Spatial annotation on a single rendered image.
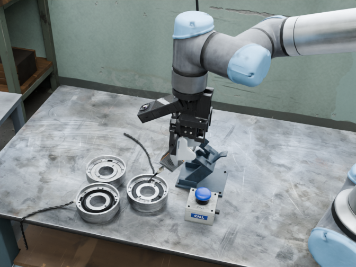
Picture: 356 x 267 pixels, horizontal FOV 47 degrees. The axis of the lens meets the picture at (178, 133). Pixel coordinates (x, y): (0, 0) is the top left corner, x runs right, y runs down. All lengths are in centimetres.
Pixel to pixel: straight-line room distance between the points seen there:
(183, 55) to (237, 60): 12
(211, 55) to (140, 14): 185
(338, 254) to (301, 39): 39
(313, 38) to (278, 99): 191
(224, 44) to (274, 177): 53
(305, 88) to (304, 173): 148
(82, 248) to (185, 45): 74
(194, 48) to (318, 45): 22
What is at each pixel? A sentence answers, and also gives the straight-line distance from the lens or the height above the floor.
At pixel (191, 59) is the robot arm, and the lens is 79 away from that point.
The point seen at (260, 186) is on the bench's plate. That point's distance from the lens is 114.
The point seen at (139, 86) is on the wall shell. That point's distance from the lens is 281.
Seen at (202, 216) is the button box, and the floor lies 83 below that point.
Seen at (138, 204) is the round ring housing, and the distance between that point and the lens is 101.
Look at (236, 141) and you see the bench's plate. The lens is 127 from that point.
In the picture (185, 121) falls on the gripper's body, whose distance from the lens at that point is 87.
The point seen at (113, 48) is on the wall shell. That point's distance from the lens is 273.
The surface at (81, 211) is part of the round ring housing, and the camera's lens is 100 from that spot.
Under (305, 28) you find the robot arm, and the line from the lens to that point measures 80.
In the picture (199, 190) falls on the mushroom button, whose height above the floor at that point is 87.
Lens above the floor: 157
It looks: 37 degrees down
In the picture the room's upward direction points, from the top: 4 degrees clockwise
